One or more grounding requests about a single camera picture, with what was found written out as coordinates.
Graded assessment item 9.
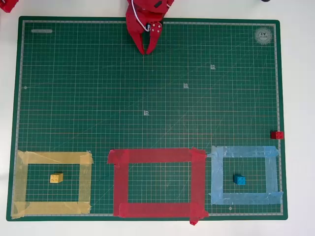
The red leader arm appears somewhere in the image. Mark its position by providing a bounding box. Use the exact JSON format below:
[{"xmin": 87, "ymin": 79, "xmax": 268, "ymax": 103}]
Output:
[{"xmin": 0, "ymin": 0, "xmax": 19, "ymax": 13}]

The red tape square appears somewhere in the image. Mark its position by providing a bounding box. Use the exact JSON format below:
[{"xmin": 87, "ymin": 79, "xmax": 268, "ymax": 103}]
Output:
[{"xmin": 107, "ymin": 147, "xmax": 209, "ymax": 226}]

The yellow tape square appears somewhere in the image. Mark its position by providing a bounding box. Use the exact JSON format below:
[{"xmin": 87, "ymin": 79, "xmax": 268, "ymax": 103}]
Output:
[{"xmin": 11, "ymin": 150, "xmax": 94, "ymax": 219}]

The blue tape square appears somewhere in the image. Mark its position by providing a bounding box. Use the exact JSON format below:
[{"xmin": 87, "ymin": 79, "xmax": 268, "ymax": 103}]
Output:
[{"xmin": 206, "ymin": 145, "xmax": 284, "ymax": 205}]

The green cutting mat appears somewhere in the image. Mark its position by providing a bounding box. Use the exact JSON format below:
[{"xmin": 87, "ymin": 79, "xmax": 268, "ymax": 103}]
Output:
[{"xmin": 6, "ymin": 16, "xmax": 288, "ymax": 221}]

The white robot arm cable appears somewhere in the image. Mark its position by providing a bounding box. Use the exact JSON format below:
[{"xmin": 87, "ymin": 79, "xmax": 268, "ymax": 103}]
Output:
[{"xmin": 130, "ymin": 0, "xmax": 151, "ymax": 32}]

